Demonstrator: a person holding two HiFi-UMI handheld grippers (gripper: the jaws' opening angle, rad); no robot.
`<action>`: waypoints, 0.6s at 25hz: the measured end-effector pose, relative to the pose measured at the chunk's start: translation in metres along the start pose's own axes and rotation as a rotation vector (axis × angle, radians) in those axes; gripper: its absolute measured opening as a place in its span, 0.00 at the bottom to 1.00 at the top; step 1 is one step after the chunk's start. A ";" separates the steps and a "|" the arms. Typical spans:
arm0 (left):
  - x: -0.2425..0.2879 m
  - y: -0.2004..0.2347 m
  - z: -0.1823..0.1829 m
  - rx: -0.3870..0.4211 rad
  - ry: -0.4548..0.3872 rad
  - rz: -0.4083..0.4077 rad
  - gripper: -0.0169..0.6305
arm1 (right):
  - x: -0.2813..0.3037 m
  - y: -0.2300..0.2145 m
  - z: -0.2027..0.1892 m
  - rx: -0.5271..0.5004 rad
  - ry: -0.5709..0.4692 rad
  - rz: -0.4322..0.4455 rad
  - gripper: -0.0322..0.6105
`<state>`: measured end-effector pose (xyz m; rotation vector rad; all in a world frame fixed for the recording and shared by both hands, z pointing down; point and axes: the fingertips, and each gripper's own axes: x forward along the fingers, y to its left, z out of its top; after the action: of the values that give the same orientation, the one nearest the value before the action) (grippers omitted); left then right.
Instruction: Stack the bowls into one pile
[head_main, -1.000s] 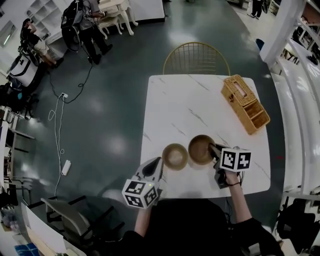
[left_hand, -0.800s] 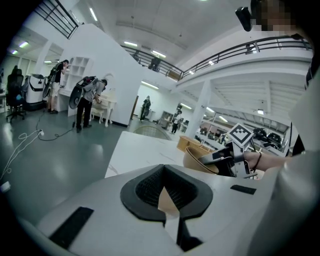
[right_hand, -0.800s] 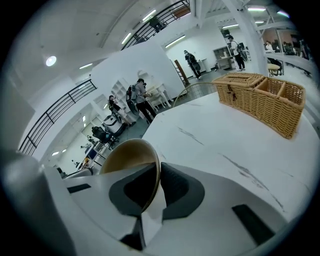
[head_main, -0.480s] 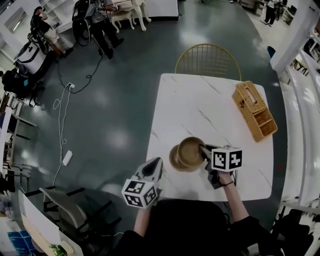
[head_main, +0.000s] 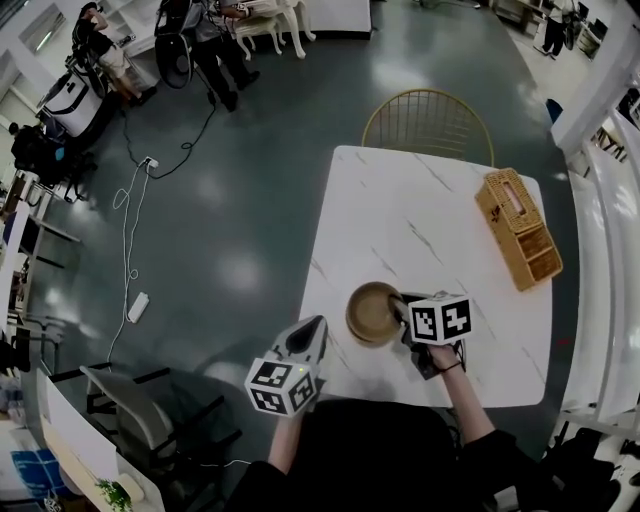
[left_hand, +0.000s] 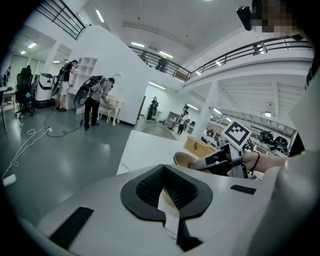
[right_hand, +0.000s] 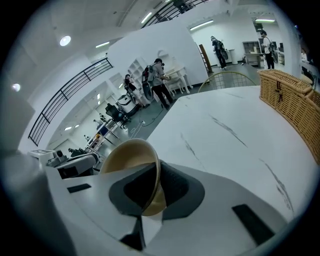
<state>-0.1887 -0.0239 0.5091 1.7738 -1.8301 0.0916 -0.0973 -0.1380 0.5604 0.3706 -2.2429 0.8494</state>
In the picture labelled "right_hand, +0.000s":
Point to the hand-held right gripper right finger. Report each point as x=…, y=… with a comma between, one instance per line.
x=182, y=190

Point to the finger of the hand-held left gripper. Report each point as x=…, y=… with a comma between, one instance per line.
x=82, y=161

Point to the white cooler box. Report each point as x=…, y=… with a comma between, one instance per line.
x=126, y=105

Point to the white vanity desk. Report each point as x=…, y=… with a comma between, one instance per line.
x=177, y=72

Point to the white round pedestal table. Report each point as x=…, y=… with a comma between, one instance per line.
x=231, y=56

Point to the woven wicker basket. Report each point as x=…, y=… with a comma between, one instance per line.
x=287, y=100

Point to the white open shelf unit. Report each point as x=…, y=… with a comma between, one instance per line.
x=137, y=67

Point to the black balcony railing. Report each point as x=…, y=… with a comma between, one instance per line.
x=62, y=93
x=160, y=16

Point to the round ceiling light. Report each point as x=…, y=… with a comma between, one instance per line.
x=65, y=40
x=15, y=87

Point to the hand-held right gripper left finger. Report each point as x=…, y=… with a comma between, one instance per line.
x=130, y=195

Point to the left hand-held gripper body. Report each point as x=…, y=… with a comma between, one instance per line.
x=50, y=158

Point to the brown wooden rack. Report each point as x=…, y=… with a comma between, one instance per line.
x=205, y=57

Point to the brown bowl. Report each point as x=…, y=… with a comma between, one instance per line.
x=130, y=155

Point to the beige hutch desk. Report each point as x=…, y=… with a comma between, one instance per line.
x=251, y=53

